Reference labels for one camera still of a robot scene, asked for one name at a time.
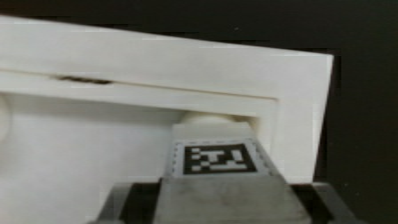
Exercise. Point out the white square tabletop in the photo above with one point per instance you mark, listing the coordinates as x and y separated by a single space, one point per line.
78 145

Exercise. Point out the white U-shaped obstacle fence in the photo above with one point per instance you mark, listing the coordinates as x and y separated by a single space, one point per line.
116 66

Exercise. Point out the white table leg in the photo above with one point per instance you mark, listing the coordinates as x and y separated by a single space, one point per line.
222 187

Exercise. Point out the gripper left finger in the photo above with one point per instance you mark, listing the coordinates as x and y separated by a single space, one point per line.
130 204

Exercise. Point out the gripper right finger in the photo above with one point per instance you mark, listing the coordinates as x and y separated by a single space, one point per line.
324 204

